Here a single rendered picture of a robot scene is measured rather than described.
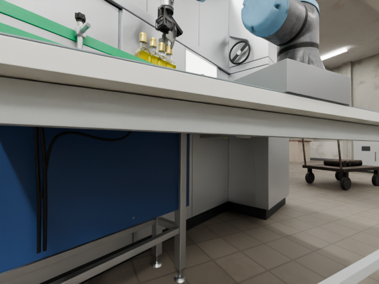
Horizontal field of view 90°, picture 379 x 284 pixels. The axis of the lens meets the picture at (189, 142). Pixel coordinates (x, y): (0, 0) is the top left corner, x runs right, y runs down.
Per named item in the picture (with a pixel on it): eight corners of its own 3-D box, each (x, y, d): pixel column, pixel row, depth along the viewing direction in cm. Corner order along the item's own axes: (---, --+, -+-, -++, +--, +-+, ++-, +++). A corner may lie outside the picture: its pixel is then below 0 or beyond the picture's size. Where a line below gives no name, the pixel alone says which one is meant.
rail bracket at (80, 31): (84, 63, 58) (86, 20, 58) (95, 56, 53) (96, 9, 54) (70, 58, 55) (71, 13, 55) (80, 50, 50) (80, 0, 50)
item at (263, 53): (255, 98, 239) (255, 27, 241) (289, 92, 215) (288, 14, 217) (228, 83, 186) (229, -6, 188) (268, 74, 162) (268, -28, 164)
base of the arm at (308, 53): (334, 80, 59) (334, 48, 59) (313, 70, 50) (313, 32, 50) (285, 91, 71) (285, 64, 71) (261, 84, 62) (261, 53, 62)
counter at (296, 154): (262, 158, 1070) (262, 141, 1072) (311, 162, 832) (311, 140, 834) (251, 158, 1031) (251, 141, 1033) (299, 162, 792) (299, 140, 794)
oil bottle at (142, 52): (143, 94, 94) (144, 52, 95) (150, 92, 91) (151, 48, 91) (133, 92, 90) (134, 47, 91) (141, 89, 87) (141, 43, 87)
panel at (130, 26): (214, 106, 166) (214, 67, 167) (217, 105, 164) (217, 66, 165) (118, 76, 97) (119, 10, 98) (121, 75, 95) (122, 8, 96)
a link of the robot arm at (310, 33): (326, 48, 59) (326, 4, 59) (305, 35, 51) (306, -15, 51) (287, 62, 69) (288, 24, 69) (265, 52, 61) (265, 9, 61)
